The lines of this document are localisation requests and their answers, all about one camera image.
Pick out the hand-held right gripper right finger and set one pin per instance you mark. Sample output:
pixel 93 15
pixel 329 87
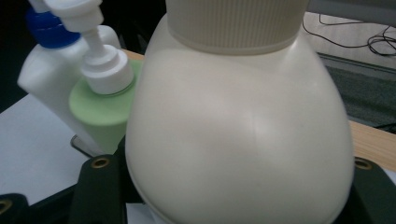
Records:
pixel 373 199

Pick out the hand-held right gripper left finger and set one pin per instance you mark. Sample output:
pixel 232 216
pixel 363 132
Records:
pixel 99 193

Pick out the green pump bottle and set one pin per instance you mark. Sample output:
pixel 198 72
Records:
pixel 102 115

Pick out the white bottle with blue pump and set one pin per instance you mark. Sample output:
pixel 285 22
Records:
pixel 49 71

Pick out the cream pump bottle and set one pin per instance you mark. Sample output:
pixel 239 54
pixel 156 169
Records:
pixel 236 124

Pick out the white table mat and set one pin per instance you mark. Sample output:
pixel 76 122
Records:
pixel 34 149

